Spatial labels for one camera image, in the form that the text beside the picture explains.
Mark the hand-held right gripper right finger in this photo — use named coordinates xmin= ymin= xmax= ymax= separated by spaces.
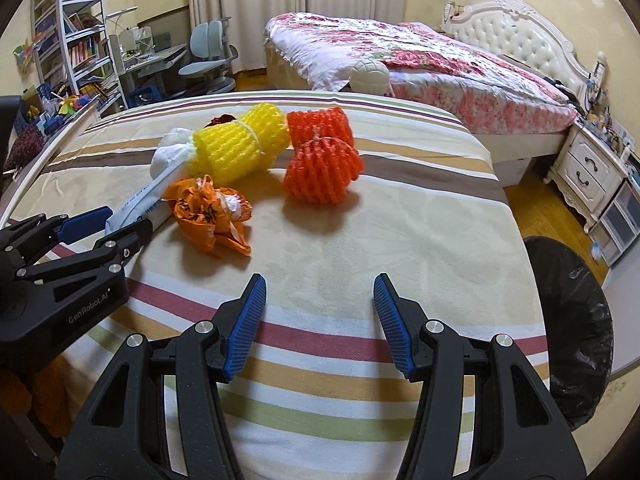
xmin=372 ymin=273 xmax=588 ymax=480

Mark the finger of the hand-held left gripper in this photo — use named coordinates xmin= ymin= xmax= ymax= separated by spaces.
xmin=0 ymin=205 xmax=114 ymax=262
xmin=15 ymin=218 xmax=154 ymax=286

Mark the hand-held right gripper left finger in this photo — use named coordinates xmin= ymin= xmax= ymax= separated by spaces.
xmin=55 ymin=273 xmax=268 ymax=480

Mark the white paper packet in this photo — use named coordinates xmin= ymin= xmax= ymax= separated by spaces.
xmin=105 ymin=177 xmax=177 ymax=236

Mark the orange plastic bag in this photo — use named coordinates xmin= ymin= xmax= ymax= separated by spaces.
xmin=162 ymin=175 xmax=253 ymax=258

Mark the yellow foam fruit net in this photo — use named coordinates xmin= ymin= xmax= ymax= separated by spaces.
xmin=192 ymin=102 xmax=291 ymax=186

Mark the orange foam fruit net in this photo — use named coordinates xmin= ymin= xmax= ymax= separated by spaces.
xmin=282 ymin=108 xmax=363 ymax=205

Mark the black bin with black liner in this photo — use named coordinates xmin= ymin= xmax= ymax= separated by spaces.
xmin=522 ymin=236 xmax=615 ymax=431

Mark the striped tablecloth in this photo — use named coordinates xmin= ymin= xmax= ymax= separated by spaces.
xmin=0 ymin=89 xmax=551 ymax=480

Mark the grey study desk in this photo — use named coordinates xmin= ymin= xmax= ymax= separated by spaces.
xmin=107 ymin=42 xmax=188 ymax=106

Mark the white bookshelf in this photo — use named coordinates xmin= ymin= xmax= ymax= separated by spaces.
xmin=30 ymin=0 xmax=128 ymax=116

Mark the blue grey desk chair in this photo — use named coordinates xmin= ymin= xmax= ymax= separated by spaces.
xmin=177 ymin=19 xmax=240 ymax=93

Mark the clear plastic drawer unit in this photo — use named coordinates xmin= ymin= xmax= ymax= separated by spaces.
xmin=590 ymin=180 xmax=640 ymax=266

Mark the white nightstand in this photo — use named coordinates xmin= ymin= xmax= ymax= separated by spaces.
xmin=547 ymin=122 xmax=636 ymax=233

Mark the white volleyball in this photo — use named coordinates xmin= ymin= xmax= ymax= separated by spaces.
xmin=349 ymin=57 xmax=391 ymax=96

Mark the floral quilt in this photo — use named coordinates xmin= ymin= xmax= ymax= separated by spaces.
xmin=265 ymin=12 xmax=583 ymax=136

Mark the clutter of small bottles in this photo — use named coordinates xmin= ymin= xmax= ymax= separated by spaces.
xmin=580 ymin=105 xmax=640 ymax=161

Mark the white bed with tufted headboard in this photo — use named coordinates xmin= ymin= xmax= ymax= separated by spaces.
xmin=262 ymin=0 xmax=608 ymax=186

